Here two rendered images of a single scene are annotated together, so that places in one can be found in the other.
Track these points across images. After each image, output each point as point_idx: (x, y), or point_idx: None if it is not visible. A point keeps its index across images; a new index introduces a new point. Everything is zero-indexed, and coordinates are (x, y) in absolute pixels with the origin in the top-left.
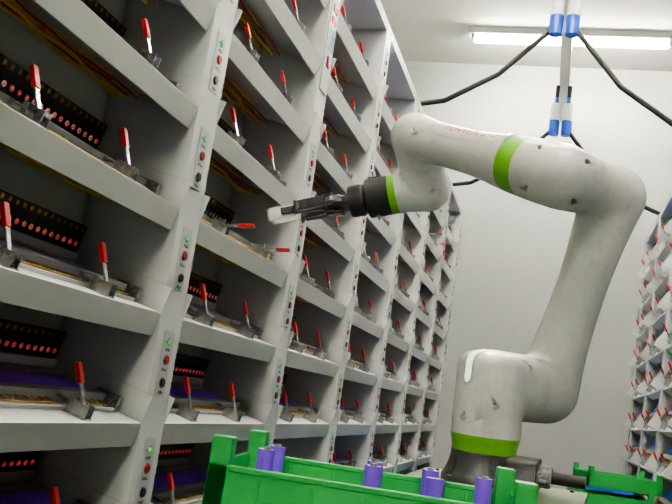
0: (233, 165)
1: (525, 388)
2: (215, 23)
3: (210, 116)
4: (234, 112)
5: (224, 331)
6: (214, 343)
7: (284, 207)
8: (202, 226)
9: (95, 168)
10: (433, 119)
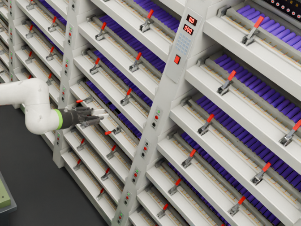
0: (89, 79)
1: None
2: (67, 20)
3: (69, 54)
4: (96, 59)
5: (87, 136)
6: (84, 136)
7: (95, 109)
8: (71, 90)
9: (36, 51)
10: (19, 81)
